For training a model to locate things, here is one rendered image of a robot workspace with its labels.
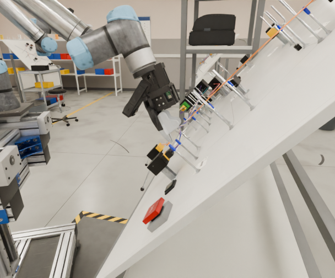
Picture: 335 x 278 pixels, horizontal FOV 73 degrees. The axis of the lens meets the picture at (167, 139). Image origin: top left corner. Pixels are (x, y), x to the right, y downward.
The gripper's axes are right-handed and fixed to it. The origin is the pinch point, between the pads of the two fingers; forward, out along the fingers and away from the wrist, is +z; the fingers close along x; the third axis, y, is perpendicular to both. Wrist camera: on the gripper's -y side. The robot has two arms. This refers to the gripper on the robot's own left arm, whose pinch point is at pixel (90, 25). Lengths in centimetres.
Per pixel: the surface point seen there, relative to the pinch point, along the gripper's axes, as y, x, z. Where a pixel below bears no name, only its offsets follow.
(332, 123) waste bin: 137, 54, 431
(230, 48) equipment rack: 6, 60, 67
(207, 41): 3, 45, 61
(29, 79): 161, -530, 39
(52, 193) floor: 168, -59, -30
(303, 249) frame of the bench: 59, 148, 12
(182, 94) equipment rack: 38, 43, 46
